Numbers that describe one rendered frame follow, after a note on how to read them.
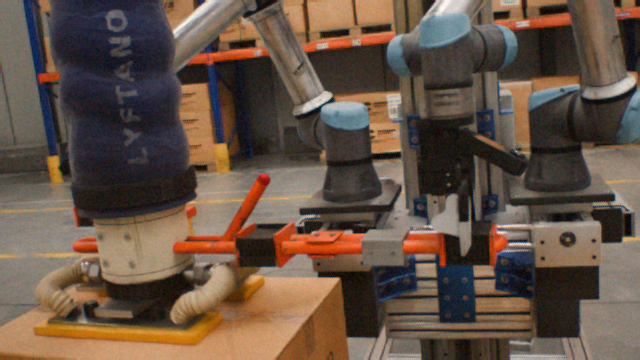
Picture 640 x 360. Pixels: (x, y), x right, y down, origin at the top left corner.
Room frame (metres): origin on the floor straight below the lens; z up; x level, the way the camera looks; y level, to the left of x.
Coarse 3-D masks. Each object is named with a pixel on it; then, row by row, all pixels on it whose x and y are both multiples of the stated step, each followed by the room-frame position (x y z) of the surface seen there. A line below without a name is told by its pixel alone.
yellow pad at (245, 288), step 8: (240, 280) 1.22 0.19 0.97; (248, 280) 1.23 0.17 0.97; (256, 280) 1.23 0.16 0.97; (240, 288) 1.19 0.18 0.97; (248, 288) 1.19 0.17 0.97; (256, 288) 1.21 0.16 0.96; (104, 296) 1.27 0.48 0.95; (168, 296) 1.22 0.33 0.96; (176, 296) 1.21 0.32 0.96; (232, 296) 1.17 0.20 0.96; (240, 296) 1.16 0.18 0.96; (248, 296) 1.18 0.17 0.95
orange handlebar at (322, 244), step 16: (192, 208) 1.42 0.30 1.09; (80, 240) 1.22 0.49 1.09; (96, 240) 1.22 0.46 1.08; (304, 240) 1.08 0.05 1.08; (320, 240) 1.03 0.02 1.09; (336, 240) 1.06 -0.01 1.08; (352, 240) 1.05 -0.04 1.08; (416, 240) 0.99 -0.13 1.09; (432, 240) 0.98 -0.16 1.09; (496, 240) 0.95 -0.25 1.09; (320, 256) 1.03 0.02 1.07; (336, 256) 1.03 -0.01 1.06
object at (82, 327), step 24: (72, 312) 1.13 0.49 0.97; (144, 312) 1.09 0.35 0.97; (168, 312) 1.08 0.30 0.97; (216, 312) 1.07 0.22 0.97; (72, 336) 1.06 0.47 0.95; (96, 336) 1.05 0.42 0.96; (120, 336) 1.03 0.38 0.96; (144, 336) 1.01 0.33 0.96; (168, 336) 1.00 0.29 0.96; (192, 336) 0.98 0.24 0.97
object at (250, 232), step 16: (272, 224) 1.13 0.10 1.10; (288, 224) 1.10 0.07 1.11; (240, 240) 1.05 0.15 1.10; (256, 240) 1.04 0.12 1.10; (272, 240) 1.04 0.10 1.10; (288, 240) 1.08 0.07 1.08; (240, 256) 1.06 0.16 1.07; (256, 256) 1.05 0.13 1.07; (272, 256) 1.04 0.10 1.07; (288, 256) 1.07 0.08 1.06
